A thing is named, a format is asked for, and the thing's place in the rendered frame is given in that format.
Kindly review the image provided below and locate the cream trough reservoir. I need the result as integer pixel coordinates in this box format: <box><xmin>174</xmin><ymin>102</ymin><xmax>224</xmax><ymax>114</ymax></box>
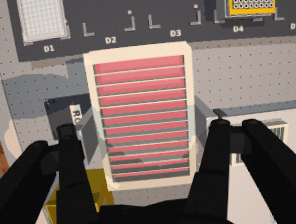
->
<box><xmin>230</xmin><ymin>118</ymin><xmax>289</xmax><ymax>166</ymax></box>

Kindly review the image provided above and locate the grey perforated base plate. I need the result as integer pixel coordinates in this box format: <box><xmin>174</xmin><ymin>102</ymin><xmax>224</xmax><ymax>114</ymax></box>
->
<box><xmin>0</xmin><ymin>0</ymin><xmax>296</xmax><ymax>206</ymax></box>

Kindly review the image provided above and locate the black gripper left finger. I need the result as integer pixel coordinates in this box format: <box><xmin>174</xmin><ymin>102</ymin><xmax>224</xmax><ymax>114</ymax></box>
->
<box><xmin>0</xmin><ymin>106</ymin><xmax>101</xmax><ymax>224</ymax></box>

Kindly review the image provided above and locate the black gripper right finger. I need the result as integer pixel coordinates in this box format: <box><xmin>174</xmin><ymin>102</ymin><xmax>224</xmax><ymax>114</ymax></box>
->
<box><xmin>177</xmin><ymin>95</ymin><xmax>296</xmax><ymax>224</ymax></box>

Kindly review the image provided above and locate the white flat shelf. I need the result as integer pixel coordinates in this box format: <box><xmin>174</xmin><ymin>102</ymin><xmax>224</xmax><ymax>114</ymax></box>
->
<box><xmin>213</xmin><ymin>107</ymin><xmax>296</xmax><ymax>224</ymax></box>

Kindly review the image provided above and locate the dark grey square pad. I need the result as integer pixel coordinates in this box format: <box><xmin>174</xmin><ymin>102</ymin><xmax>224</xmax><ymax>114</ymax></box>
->
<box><xmin>44</xmin><ymin>93</ymin><xmax>92</xmax><ymax>140</ymax></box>

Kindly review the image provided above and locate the yellow tip rack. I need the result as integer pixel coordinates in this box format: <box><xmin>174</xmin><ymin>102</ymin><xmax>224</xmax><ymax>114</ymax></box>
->
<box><xmin>216</xmin><ymin>0</ymin><xmax>275</xmax><ymax>20</ymax></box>

